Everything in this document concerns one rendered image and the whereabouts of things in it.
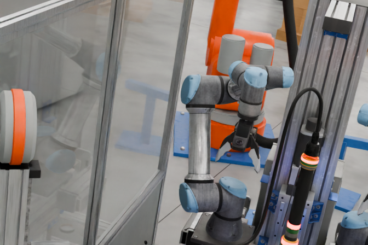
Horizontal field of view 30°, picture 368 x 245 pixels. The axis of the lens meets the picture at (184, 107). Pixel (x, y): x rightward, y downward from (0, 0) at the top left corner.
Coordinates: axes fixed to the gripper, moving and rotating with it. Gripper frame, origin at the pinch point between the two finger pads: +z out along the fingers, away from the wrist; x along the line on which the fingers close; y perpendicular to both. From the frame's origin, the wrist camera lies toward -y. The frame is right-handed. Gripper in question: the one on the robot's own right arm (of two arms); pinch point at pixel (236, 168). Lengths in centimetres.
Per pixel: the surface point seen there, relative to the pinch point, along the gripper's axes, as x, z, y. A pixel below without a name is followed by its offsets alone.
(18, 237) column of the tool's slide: 31, -14, -93
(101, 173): 45.0, 11.4, -9.0
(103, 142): 45.2, -0.8, -9.4
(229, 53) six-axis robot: 72, 56, 324
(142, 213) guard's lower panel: 46, 58, 51
